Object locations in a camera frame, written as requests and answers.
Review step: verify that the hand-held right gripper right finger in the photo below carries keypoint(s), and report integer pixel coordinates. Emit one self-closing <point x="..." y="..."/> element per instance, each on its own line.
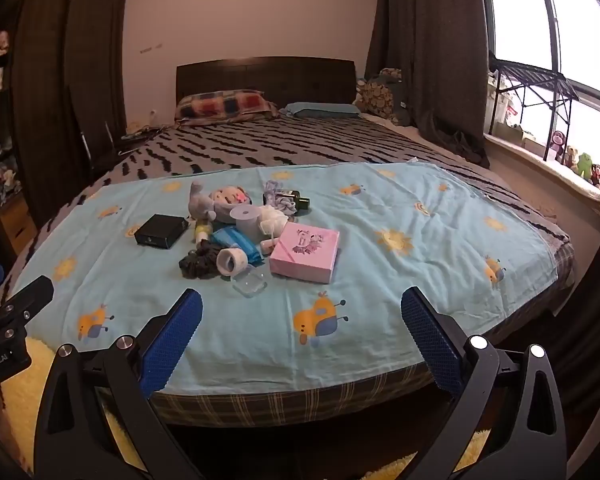
<point x="432" y="347"/>

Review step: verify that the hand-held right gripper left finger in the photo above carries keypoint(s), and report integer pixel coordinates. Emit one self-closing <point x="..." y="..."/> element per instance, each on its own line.
<point x="172" y="347"/>

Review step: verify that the blue packet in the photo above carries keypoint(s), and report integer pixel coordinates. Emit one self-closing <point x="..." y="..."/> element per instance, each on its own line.
<point x="240" y="242"/>

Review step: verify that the dark green box with barcode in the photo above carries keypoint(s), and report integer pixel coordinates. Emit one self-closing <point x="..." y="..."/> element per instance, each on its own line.
<point x="296" y="199"/>

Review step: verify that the yellow fluffy rug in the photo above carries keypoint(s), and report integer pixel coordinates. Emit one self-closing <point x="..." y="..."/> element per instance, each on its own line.
<point x="25" y="390"/>

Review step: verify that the light blue printed blanket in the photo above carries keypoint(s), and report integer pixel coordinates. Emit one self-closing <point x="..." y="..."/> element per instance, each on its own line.
<point x="430" y="270"/>

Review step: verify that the black cloth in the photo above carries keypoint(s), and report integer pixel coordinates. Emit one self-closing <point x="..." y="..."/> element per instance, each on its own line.
<point x="197" y="262"/>

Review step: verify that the clear plastic case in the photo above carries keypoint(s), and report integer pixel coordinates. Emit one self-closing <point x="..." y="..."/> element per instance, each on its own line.
<point x="251" y="282"/>

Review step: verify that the white tape roll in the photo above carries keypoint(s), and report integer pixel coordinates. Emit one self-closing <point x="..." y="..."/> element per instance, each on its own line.
<point x="235" y="261"/>

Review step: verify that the black box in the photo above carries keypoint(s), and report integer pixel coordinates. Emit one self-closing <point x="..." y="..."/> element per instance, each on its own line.
<point x="160" y="232"/>

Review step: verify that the small yellow bottle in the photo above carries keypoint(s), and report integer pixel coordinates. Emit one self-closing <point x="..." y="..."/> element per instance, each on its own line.
<point x="202" y="232"/>

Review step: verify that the small white tube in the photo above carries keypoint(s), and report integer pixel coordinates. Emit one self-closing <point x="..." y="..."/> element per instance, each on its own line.
<point x="268" y="246"/>

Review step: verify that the white plastic cup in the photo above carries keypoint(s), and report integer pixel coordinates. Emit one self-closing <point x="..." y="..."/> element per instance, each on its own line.
<point x="247" y="222"/>

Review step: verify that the grey plush toy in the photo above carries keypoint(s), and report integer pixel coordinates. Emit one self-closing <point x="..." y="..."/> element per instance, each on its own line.
<point x="215" y="202"/>

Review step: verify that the pink box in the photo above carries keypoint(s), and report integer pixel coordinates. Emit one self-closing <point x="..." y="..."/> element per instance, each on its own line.
<point x="305" y="252"/>

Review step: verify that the white mesh sponge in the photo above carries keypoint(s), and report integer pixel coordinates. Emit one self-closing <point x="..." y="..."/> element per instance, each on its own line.
<point x="274" y="220"/>

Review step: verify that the blue white patterned cloth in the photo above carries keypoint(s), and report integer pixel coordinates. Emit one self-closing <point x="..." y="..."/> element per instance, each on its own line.
<point x="275" y="195"/>

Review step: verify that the nightstand clutter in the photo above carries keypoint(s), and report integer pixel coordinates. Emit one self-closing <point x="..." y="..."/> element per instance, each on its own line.
<point x="142" y="131"/>

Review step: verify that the dark brown wardrobe curtain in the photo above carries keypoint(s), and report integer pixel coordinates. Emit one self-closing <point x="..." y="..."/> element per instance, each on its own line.
<point x="65" y="85"/>

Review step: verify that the grey black striped bedspread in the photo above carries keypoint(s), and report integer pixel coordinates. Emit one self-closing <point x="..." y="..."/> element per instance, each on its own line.
<point x="280" y="145"/>

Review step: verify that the beige plush toy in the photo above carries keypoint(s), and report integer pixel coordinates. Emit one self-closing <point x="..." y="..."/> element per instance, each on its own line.
<point x="571" y="157"/>

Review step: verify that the green frog plush toy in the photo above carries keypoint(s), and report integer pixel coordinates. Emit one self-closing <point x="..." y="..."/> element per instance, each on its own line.
<point x="585" y="165"/>

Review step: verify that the brown monkey plush toy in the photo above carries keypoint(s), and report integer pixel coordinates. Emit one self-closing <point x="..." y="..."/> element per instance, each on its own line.
<point x="598" y="175"/>

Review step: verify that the purple monkey plush toy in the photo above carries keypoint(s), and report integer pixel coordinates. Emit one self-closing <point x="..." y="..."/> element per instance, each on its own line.
<point x="558" y="144"/>

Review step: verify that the red blue plaid pillow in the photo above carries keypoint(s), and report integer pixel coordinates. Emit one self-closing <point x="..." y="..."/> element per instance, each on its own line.
<point x="225" y="105"/>

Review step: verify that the brown patterned cushion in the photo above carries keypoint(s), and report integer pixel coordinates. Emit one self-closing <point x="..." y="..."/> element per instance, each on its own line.
<point x="377" y="97"/>

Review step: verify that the teal pillow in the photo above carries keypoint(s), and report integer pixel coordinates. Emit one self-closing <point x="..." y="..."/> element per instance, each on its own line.
<point x="320" y="110"/>

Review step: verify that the dark wooden headboard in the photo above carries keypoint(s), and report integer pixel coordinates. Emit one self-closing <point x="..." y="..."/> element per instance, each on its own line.
<point x="265" y="77"/>

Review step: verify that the black folding rack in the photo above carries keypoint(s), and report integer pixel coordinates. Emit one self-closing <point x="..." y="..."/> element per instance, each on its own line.
<point x="535" y="80"/>

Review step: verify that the dark brown window curtain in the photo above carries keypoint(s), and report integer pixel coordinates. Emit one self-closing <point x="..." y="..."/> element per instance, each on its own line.
<point x="430" y="60"/>

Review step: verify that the window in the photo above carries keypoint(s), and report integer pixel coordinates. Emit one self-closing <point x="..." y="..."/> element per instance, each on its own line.
<point x="520" y="15"/>

